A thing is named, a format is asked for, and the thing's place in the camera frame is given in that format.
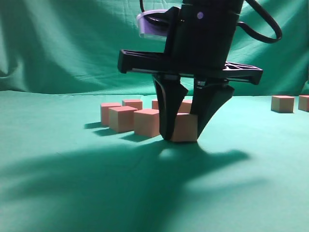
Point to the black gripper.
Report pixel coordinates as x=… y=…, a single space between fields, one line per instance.
x=199 y=38

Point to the placed pink cube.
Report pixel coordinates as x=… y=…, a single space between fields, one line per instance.
x=135 y=103
x=155 y=104
x=185 y=106
x=121 y=119
x=104 y=111

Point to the green cloth backdrop and cover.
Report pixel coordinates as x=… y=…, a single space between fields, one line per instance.
x=61 y=171

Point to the purple wrist camera housing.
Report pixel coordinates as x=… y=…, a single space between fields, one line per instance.
x=151 y=27

